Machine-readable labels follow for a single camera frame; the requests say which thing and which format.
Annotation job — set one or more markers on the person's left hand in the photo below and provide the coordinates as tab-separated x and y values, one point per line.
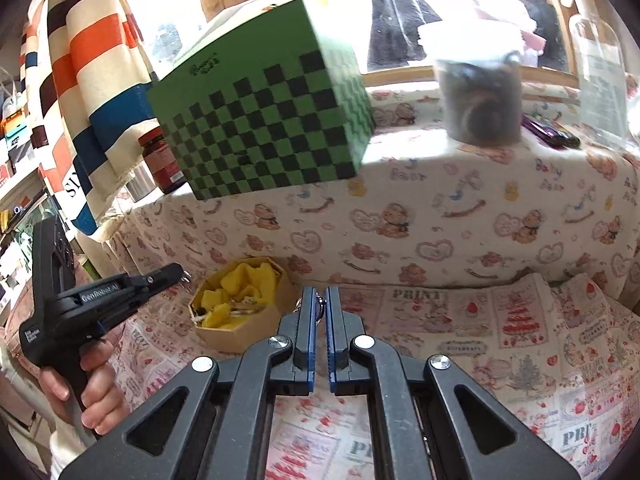
102	385

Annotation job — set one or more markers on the cluttered storage shelf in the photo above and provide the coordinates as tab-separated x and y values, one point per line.
15	135

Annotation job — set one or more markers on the silver bangle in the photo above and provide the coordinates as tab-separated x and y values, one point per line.
320	307

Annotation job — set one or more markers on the metal cup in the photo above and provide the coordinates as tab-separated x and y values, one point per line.
140	182

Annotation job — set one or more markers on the teddy bear print cloth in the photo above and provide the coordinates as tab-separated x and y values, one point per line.
450	210

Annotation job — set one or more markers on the yellow cloth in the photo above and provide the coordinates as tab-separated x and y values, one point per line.
250	280

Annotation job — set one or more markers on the gold octagonal box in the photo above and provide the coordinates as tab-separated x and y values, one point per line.
240	335

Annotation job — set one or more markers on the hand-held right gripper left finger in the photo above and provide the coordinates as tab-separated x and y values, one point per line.
307	330

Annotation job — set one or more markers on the jar with white lid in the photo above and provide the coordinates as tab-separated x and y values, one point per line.
480	95

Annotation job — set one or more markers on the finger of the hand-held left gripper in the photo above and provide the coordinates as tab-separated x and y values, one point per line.
125	310
155	276

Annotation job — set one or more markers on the clear spray bottle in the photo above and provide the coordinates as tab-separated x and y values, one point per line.
600	75

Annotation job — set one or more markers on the striped curtain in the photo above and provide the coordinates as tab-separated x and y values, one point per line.
85	85

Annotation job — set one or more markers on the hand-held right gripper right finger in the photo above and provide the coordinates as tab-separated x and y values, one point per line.
334	330

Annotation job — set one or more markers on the dark pen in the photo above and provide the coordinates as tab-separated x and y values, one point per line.
550	132

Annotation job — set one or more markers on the green checkered box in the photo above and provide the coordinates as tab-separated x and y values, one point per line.
265	125

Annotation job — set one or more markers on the strawberry print cloth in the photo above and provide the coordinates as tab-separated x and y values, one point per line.
500	350

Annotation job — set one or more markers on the red supplement bottle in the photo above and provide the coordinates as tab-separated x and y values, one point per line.
162	160

